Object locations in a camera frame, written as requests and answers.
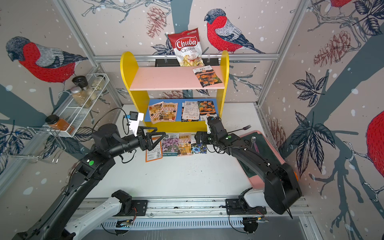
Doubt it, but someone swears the orange flower seed bag lower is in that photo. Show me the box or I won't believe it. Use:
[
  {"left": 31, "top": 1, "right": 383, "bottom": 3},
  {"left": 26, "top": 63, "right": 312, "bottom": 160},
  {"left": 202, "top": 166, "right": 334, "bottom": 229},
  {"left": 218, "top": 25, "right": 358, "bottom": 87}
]
[{"left": 198, "top": 101, "right": 218, "bottom": 121}]

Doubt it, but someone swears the orange flower seed bag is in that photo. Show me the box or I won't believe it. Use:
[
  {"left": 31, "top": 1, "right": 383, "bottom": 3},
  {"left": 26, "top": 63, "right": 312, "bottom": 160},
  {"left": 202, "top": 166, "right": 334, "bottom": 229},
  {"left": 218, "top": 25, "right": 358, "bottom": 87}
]
[
  {"left": 198, "top": 101, "right": 218, "bottom": 121},
  {"left": 193, "top": 66, "right": 222, "bottom": 88}
]

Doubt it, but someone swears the chrome wire hook rack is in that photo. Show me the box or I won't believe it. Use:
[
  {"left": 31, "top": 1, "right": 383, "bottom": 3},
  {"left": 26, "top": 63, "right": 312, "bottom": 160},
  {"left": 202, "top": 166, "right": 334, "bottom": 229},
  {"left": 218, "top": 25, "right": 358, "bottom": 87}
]
[{"left": 1, "top": 126, "right": 67, "bottom": 167}]

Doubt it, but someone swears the orange white seed bag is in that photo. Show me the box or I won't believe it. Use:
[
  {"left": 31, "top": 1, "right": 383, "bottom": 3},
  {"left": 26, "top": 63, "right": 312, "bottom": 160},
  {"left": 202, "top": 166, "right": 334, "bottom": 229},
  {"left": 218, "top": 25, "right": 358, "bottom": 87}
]
[{"left": 146, "top": 141, "right": 163, "bottom": 163}]

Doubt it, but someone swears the market stall seed bag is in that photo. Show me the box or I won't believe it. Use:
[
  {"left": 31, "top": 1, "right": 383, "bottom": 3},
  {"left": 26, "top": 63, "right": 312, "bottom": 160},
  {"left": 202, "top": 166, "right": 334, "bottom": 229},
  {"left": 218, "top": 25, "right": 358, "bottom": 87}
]
[{"left": 178, "top": 133, "right": 192, "bottom": 157}]

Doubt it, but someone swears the black plastic fork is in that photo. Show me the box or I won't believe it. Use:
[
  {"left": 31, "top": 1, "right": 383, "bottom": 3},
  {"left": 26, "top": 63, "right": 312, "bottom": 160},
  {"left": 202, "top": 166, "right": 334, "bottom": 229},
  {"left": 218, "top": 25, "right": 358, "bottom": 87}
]
[{"left": 228, "top": 125, "right": 252, "bottom": 134}]

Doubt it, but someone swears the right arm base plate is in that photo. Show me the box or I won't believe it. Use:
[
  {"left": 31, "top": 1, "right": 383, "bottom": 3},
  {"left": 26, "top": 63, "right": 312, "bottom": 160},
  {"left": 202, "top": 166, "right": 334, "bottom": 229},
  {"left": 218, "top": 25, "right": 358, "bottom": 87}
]
[{"left": 223, "top": 199, "right": 267, "bottom": 215}]

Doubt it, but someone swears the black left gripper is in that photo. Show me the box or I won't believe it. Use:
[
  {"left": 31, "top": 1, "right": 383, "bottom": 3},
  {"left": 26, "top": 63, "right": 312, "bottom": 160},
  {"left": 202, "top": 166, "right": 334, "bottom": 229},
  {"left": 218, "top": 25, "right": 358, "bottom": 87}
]
[{"left": 108, "top": 125, "right": 166, "bottom": 159}]

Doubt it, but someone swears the white text seed bag lower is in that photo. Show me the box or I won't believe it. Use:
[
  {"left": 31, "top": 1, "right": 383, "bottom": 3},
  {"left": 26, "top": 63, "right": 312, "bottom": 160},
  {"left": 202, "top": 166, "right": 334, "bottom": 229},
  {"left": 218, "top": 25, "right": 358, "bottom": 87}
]
[{"left": 182, "top": 101, "right": 200, "bottom": 122}]

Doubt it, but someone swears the orange flower seed bag top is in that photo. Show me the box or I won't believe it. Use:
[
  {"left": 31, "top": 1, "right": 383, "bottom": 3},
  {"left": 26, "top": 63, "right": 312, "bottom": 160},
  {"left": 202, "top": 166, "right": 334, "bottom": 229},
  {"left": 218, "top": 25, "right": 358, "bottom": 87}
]
[{"left": 193, "top": 66, "right": 222, "bottom": 88}]

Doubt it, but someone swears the silver lid spice jar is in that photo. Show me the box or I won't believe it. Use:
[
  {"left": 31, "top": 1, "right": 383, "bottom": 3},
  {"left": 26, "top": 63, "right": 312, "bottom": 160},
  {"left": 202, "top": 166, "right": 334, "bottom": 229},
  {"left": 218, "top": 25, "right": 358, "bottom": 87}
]
[{"left": 70, "top": 86, "right": 92, "bottom": 109}]

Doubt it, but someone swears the pink tray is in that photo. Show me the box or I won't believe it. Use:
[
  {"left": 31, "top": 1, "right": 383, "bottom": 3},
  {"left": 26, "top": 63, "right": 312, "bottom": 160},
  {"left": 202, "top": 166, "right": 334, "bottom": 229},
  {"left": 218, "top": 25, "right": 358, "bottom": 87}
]
[{"left": 240, "top": 131, "right": 285, "bottom": 190}]

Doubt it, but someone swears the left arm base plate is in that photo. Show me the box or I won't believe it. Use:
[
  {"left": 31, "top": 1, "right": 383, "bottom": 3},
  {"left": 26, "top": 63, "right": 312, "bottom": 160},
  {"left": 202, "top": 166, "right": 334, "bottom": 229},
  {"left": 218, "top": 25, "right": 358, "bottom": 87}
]
[{"left": 118, "top": 200, "right": 149, "bottom": 217}]

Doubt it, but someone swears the purple flower seed bag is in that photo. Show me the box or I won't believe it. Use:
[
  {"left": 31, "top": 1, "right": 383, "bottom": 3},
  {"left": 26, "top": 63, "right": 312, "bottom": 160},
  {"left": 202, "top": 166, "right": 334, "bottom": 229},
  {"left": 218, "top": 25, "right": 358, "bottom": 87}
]
[{"left": 162, "top": 133, "right": 180, "bottom": 157}]

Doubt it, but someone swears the blue flower seed bag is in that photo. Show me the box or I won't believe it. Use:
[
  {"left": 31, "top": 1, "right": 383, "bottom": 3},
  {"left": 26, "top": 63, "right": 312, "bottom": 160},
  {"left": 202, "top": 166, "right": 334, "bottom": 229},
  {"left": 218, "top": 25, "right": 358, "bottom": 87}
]
[{"left": 191, "top": 134, "right": 207, "bottom": 155}]

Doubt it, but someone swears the white wire spice rack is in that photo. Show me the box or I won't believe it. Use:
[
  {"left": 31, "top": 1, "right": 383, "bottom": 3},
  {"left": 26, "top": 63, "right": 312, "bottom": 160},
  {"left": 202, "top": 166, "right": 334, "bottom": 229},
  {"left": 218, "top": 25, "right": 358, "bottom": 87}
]
[{"left": 46, "top": 74, "right": 110, "bottom": 138}]

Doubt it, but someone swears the black wall bracket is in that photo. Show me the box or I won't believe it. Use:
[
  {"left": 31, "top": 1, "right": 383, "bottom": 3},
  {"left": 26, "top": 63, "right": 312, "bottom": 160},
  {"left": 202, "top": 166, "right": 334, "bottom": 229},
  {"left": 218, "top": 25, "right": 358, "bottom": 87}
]
[{"left": 155, "top": 58, "right": 220, "bottom": 67}]

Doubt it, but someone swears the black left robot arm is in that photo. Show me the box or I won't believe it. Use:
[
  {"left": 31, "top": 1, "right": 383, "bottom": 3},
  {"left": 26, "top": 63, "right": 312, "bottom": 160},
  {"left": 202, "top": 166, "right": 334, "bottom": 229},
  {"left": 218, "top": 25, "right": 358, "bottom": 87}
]
[{"left": 13, "top": 124, "right": 166, "bottom": 240}]

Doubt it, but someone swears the red Chuba chips bag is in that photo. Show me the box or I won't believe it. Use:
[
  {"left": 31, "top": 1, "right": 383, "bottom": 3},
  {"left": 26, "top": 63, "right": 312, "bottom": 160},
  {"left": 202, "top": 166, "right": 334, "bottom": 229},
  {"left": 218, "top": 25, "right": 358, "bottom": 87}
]
[{"left": 168, "top": 28, "right": 204, "bottom": 67}]

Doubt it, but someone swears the orange sauce jar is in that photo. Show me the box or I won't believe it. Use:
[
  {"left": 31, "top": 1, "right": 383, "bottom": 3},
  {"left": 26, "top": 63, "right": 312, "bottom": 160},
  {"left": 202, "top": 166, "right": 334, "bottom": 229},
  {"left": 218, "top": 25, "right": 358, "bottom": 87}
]
[{"left": 45, "top": 115, "right": 75, "bottom": 134}]

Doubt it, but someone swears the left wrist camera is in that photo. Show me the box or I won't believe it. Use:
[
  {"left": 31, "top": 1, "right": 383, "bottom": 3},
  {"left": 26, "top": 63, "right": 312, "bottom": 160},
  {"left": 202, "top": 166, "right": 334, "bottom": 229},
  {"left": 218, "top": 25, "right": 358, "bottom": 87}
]
[{"left": 126, "top": 111, "right": 144, "bottom": 137}]

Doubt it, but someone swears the clear spice jar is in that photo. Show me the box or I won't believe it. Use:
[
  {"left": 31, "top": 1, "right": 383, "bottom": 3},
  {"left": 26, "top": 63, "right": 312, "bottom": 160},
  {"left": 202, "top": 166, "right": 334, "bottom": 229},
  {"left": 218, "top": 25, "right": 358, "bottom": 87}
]
[{"left": 91, "top": 75, "right": 105, "bottom": 91}]

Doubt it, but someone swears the black lid spice jar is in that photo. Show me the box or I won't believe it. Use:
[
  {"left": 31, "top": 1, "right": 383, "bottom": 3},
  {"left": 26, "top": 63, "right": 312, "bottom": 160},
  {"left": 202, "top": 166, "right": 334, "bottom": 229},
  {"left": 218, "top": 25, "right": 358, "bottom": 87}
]
[{"left": 72, "top": 76, "right": 97, "bottom": 101}]

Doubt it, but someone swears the market stall bag lower left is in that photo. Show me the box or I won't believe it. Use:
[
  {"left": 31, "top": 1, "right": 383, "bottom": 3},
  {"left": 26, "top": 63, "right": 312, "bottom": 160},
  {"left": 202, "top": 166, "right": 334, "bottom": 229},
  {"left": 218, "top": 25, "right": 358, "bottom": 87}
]
[{"left": 148, "top": 102, "right": 164, "bottom": 124}]

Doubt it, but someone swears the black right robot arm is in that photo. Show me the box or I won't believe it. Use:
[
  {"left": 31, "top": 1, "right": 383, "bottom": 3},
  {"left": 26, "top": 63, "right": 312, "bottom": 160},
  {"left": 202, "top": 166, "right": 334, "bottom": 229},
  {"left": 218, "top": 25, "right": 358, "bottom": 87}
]
[{"left": 195, "top": 117, "right": 302, "bottom": 215}]

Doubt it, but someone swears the yellow two-tier shelf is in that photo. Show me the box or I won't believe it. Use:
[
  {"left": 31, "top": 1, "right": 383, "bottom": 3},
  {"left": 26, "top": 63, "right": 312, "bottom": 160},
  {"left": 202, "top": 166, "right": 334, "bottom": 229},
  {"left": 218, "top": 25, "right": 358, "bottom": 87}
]
[{"left": 119, "top": 50, "right": 232, "bottom": 135}]

